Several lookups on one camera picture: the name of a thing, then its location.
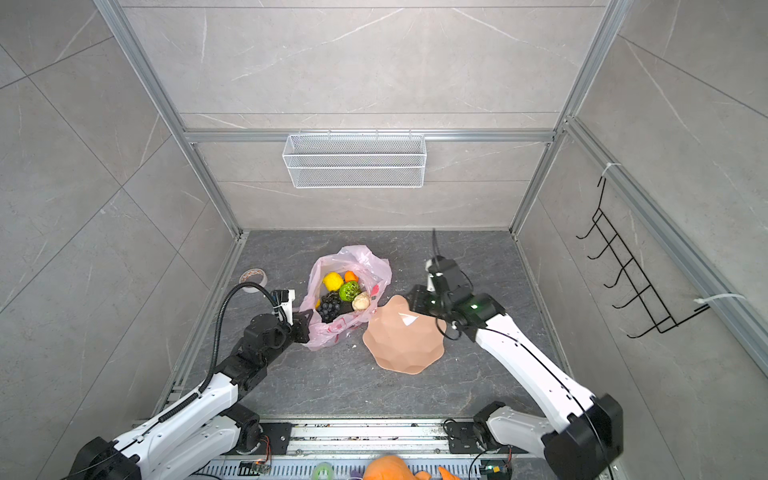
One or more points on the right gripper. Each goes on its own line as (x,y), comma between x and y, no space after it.
(419,303)

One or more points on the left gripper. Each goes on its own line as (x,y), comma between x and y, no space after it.
(301,324)

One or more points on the pink scalloped bowl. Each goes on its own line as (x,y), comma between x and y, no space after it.
(402,340)

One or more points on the pink plastic bag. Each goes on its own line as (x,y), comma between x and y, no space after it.
(375,275)

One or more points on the green fake fruit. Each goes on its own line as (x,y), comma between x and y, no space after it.
(349,291)

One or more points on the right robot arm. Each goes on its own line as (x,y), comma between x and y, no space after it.
(578,434)

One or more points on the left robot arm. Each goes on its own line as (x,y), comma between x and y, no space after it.
(205,423)

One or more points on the black fake grapes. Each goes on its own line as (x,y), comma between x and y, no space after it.
(329,307)

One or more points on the yellow fake lemon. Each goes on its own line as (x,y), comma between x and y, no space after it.
(333,281)

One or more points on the orange fake fruit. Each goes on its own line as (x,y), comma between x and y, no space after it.
(351,276)

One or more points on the masking tape roll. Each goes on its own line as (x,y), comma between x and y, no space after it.
(254,275)

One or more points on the green tape roll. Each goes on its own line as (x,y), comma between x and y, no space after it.
(323,471)

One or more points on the orange plush toy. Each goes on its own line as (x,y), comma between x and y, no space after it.
(392,468)

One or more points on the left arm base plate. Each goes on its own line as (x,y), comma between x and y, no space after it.
(264,438)

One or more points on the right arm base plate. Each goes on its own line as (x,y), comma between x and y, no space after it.
(467,438)

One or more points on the white wire mesh basket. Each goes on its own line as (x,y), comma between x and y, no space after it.
(355,161)

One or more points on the black wire hook rack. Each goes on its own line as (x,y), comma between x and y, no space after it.
(631,272)

